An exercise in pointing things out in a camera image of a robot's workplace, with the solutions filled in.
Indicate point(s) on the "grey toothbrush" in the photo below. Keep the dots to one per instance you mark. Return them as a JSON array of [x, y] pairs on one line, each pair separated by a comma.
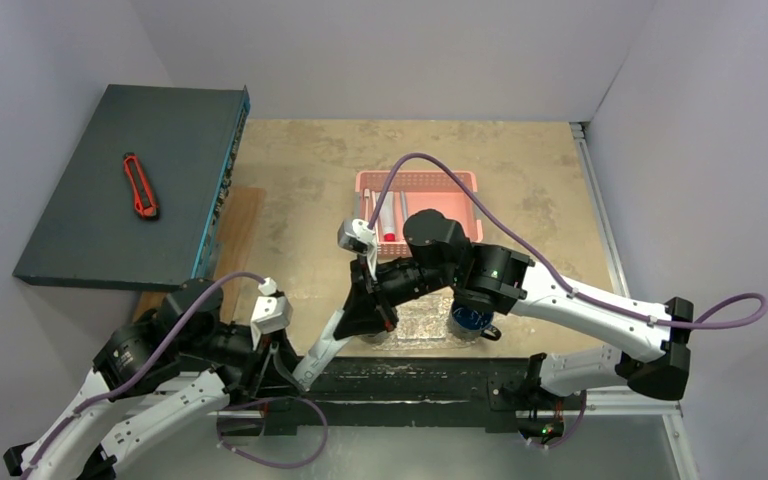
[[404, 206]]

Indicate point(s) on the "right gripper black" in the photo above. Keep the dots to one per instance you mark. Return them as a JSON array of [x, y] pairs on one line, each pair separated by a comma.
[[371, 294]]

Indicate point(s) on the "pink plastic basket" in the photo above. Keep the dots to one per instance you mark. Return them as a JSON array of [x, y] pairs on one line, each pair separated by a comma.
[[426, 189]]

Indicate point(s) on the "white toothbrush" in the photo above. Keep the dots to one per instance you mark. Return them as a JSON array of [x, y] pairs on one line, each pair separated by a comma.
[[367, 204]]

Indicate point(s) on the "red utility knife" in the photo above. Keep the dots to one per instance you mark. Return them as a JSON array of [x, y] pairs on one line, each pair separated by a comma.
[[145, 205]]

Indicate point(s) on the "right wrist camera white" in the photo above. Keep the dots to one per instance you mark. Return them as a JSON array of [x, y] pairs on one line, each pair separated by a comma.
[[356, 235]]

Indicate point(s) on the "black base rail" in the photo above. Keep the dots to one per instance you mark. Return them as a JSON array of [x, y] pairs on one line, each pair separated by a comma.
[[494, 395]]

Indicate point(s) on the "dark grey network switch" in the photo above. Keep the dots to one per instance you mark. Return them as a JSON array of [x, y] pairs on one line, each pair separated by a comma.
[[89, 235]]

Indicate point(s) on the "white toothpaste tube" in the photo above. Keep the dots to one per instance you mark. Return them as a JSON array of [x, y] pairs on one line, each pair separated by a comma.
[[321, 353]]

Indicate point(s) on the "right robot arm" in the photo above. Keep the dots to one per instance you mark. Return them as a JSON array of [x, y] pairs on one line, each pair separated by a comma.
[[641, 350]]

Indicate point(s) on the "clear textured oval tray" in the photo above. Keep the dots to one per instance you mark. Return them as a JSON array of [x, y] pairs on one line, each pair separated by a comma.
[[424, 324]]

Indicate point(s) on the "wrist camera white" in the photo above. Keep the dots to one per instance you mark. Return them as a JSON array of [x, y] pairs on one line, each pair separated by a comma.
[[272, 311], [356, 235]]

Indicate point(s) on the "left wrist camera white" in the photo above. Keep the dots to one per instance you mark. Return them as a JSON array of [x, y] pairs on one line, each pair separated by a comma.
[[272, 311]]

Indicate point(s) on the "aluminium frame rail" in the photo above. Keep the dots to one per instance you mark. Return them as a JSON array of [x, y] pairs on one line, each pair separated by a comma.
[[617, 401]]

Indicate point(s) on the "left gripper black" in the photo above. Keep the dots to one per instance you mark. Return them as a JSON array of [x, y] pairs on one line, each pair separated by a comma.
[[272, 365]]

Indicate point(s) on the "dark blue cup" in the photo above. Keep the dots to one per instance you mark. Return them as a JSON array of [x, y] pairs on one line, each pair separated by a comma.
[[469, 324]]

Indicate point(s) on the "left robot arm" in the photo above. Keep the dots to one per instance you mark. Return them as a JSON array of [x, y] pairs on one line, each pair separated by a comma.
[[176, 362]]

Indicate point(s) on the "red cap toothpaste tube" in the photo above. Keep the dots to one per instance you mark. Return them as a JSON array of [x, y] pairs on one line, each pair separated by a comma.
[[387, 217]]

